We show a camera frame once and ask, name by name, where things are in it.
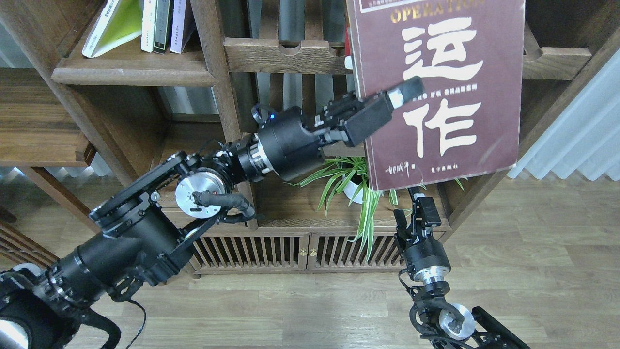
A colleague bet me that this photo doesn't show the red book with photos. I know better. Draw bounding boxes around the red book with photos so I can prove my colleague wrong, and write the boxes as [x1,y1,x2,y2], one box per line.
[344,26,354,70]

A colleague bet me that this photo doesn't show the white plant pot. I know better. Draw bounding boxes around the white plant pot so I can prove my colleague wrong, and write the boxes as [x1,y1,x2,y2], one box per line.
[343,176,364,206]

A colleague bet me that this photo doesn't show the lavender upright book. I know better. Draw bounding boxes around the lavender upright book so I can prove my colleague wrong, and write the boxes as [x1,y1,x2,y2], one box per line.
[169,0,196,54]

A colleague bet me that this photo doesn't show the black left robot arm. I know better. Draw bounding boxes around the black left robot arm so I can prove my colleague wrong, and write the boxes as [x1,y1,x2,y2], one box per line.
[1,77,424,349]

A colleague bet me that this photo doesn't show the yellow green book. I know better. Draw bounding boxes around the yellow green book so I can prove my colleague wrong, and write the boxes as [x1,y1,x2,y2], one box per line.
[81,0,144,58]

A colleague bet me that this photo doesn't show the white curtain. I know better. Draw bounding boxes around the white curtain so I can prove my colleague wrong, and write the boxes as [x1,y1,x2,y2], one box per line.
[508,52,620,181]

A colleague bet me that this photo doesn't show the dark green upright book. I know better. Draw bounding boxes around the dark green upright book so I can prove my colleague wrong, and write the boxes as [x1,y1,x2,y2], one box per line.
[153,0,173,54]

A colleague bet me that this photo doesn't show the dark maroon book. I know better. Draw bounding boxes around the dark maroon book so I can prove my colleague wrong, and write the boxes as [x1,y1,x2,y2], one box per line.
[347,0,526,190]

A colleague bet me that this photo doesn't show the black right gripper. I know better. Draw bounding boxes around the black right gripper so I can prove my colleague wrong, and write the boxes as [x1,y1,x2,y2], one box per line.
[393,187,451,282]

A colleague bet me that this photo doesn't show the brass cabinet door knobs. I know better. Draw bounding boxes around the brass cabinet door knobs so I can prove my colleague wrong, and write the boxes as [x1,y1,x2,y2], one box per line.
[299,248,318,256]

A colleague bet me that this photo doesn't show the white upright book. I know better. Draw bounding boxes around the white upright book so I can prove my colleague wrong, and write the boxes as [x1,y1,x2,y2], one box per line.
[141,0,157,53]

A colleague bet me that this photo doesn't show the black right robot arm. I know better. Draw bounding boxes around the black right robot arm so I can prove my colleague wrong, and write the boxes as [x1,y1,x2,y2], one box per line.
[394,187,527,349]

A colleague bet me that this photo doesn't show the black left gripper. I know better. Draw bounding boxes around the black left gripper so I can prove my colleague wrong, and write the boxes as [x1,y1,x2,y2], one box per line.
[251,77,424,180]

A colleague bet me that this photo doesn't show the green spider plant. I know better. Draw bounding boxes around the green spider plant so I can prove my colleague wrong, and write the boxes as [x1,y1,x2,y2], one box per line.
[286,155,468,262]

